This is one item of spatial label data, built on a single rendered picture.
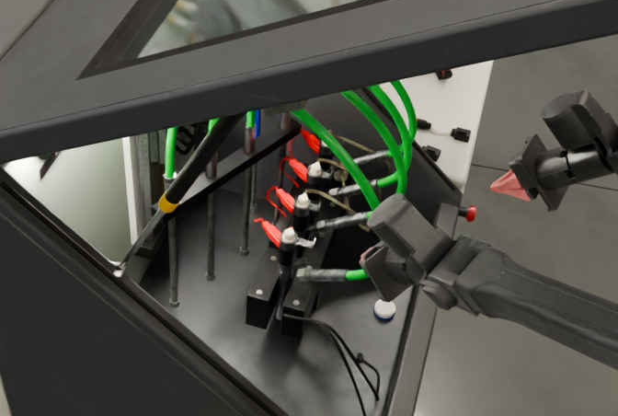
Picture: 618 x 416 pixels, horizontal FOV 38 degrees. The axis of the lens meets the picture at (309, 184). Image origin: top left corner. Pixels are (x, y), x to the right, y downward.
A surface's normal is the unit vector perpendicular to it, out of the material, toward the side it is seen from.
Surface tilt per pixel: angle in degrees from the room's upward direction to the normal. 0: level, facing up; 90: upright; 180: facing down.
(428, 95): 0
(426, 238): 44
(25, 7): 0
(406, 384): 0
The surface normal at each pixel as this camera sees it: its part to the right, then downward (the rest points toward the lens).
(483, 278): -0.59, -0.68
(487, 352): 0.08, -0.71
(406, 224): 0.26, -0.02
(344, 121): -0.27, 0.66
